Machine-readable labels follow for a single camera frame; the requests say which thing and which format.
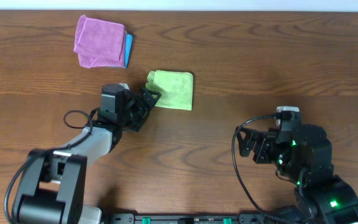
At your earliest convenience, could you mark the purple folded microfiber cloth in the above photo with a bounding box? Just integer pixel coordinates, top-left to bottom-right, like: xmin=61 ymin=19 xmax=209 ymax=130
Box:
xmin=74 ymin=15 xmax=126 ymax=68

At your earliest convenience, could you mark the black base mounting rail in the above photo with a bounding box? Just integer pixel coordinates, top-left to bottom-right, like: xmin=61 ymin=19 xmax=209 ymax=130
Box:
xmin=100 ymin=213 xmax=277 ymax=224

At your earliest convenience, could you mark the green microfiber cloth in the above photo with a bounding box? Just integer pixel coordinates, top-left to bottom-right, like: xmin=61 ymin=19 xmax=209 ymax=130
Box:
xmin=146 ymin=70 xmax=194 ymax=111

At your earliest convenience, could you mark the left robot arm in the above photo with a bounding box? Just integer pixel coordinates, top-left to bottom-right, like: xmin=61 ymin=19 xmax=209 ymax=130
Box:
xmin=4 ymin=84 xmax=161 ymax=224

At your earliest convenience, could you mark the blue folded cloth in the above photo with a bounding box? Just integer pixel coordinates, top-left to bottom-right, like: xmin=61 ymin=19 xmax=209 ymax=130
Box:
xmin=111 ymin=33 xmax=133 ymax=68

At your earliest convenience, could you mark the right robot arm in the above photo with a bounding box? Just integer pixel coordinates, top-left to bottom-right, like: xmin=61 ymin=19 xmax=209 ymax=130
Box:
xmin=236 ymin=124 xmax=358 ymax=223

